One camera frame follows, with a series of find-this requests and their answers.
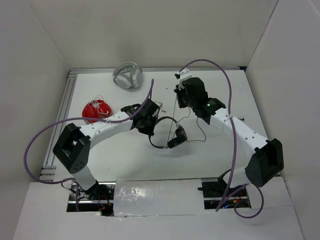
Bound white headphones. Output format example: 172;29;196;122
112;62;143;89

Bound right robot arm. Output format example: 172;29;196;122
174;77;284;196

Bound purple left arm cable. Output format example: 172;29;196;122
24;79;155;212

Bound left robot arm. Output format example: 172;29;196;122
52;99;162;200

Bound red headphones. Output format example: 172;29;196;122
82;95;112;124

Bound black headphones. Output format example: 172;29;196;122
148;116;188;149

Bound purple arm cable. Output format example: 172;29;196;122
178;58;265;220
24;79;155;212

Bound white taped cover plate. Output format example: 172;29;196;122
113;179;205;217

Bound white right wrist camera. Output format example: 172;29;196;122
174;68;192;81

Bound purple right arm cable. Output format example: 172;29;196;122
178;58;265;220

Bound black headphone cable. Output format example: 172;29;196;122
169;93;207;148

